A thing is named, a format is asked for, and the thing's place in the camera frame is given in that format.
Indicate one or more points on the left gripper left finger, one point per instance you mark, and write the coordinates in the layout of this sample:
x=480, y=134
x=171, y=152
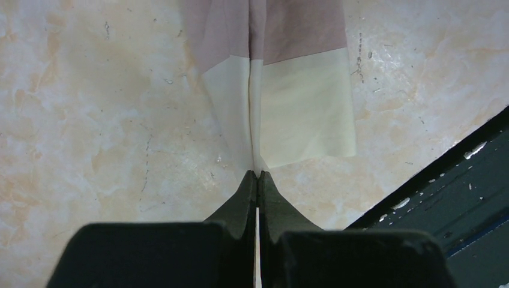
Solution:
x=238, y=220

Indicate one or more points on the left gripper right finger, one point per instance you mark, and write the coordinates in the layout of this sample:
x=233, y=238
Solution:
x=276, y=216

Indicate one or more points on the pink underwear cream waistband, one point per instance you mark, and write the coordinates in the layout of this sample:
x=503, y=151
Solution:
x=277, y=73

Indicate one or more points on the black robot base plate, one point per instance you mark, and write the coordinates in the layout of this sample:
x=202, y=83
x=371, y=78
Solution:
x=461, y=199

